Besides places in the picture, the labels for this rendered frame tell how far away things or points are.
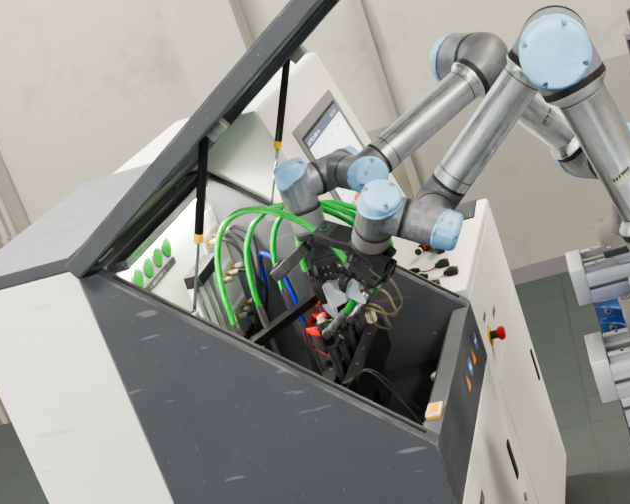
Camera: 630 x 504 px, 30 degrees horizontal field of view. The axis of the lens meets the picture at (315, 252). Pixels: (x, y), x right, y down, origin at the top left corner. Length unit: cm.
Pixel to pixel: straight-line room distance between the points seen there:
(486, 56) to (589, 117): 52
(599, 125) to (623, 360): 51
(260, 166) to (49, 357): 77
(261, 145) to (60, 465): 91
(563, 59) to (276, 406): 87
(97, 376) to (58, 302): 17
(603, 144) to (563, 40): 20
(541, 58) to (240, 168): 110
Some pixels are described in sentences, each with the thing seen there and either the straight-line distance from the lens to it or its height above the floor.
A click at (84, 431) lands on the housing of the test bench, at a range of 248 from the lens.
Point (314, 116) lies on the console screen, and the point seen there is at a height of 143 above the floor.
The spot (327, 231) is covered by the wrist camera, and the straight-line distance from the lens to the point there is 231.
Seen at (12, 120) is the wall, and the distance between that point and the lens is 572.
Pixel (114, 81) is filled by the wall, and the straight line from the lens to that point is 552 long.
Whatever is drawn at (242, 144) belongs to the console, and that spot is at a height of 148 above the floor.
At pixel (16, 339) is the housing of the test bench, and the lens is 244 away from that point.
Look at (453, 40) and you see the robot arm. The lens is 263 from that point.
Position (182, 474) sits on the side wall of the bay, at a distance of 246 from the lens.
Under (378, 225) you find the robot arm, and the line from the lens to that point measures 213.
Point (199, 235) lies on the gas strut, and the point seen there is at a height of 147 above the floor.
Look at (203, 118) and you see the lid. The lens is 211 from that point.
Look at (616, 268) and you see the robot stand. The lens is 278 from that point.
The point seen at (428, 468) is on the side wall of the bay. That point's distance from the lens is 232.
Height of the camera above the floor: 200
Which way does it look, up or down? 17 degrees down
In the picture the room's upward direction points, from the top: 20 degrees counter-clockwise
